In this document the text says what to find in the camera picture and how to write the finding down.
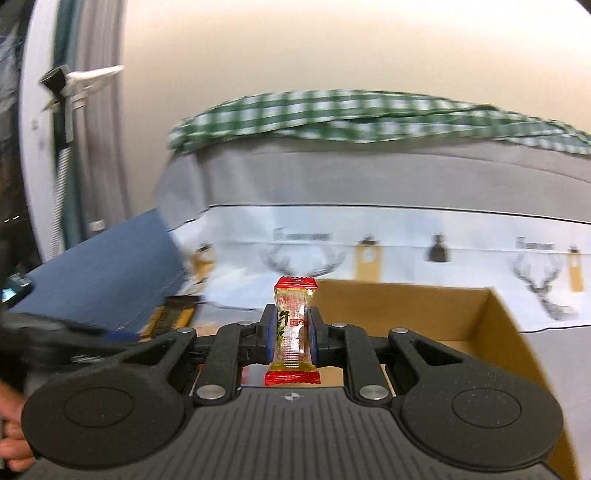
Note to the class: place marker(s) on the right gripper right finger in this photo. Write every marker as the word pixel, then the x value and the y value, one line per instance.
pixel 349 348

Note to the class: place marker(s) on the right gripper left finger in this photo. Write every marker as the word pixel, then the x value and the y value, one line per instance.
pixel 224 355

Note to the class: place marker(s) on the small red yellow candy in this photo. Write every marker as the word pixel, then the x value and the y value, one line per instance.
pixel 292 364

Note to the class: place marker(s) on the person's left hand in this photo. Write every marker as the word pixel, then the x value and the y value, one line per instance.
pixel 15 450

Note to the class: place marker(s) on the black gold snack packet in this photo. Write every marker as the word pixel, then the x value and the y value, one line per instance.
pixel 176 312

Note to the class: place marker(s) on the blue sofa armrest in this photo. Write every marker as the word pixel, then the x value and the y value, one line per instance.
pixel 113 280

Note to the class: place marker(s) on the brown cardboard box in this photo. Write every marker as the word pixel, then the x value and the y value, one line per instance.
pixel 471 320

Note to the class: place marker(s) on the grey deer-print sofa cover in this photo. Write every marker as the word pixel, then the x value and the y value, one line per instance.
pixel 454 214

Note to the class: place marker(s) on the green checkered cloth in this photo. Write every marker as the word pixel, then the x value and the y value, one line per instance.
pixel 368 117

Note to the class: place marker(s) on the white window frame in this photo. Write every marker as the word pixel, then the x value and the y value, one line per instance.
pixel 70 122

